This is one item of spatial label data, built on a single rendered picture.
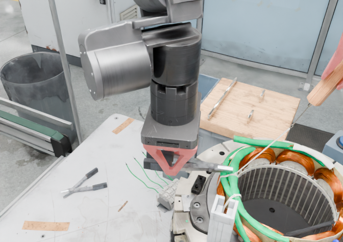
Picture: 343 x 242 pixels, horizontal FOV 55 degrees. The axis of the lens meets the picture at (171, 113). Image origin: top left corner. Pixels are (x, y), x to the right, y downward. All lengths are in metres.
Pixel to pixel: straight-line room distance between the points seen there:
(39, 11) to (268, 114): 2.66
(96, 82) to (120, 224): 0.61
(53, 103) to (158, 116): 1.65
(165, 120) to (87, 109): 2.21
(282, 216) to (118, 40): 0.43
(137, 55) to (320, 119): 2.41
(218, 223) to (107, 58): 0.23
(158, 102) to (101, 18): 2.37
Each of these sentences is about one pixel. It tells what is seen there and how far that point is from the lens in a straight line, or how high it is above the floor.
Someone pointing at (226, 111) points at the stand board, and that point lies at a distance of 0.75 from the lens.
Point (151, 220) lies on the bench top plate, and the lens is 0.88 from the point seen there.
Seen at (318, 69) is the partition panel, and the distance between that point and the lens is 2.91.
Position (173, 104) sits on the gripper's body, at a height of 1.29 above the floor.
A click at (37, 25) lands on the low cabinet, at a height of 0.33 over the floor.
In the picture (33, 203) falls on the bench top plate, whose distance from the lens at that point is 0.98.
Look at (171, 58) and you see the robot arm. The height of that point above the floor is 1.35.
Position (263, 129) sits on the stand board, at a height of 1.07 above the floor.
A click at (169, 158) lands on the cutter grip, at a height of 1.17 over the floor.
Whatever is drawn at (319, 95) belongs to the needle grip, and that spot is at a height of 1.31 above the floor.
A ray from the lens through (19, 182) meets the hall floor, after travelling 2.17.
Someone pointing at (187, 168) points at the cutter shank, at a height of 1.17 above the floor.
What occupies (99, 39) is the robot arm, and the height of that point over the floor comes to 1.38.
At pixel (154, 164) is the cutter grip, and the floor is 1.18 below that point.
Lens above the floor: 1.51
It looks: 38 degrees down
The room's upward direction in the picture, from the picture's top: 1 degrees clockwise
